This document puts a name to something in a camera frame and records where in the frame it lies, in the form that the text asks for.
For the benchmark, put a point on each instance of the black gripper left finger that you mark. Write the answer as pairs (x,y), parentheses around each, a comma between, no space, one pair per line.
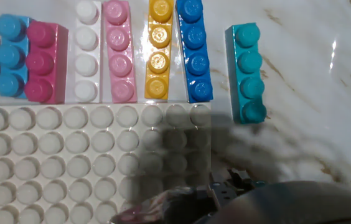
(163,207)

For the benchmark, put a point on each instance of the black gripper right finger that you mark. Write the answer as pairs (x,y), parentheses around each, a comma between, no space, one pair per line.
(293,203)

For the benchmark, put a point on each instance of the teal four-stud block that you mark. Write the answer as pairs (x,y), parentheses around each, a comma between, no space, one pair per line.
(249,62)

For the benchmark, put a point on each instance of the white studded baseplate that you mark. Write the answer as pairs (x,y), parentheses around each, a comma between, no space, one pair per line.
(69,155)

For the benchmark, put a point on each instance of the marble pattern board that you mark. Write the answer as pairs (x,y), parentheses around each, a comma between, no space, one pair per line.
(318,93)

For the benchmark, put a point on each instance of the yellow four-stud block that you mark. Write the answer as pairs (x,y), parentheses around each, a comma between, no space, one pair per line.
(158,62)

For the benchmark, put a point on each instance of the dark blue four-stud block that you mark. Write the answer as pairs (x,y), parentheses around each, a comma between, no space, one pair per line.
(196,63)

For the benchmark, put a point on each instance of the pink four-stud block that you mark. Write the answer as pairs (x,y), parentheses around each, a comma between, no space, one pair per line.
(120,65)

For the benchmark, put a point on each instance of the white four-stud block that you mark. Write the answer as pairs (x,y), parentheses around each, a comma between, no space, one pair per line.
(86,65)

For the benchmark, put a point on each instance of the magenta three-stud block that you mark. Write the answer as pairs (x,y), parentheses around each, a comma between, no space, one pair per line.
(40,63)

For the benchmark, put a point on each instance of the light blue three-stud block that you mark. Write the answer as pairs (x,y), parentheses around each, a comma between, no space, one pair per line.
(9,56)

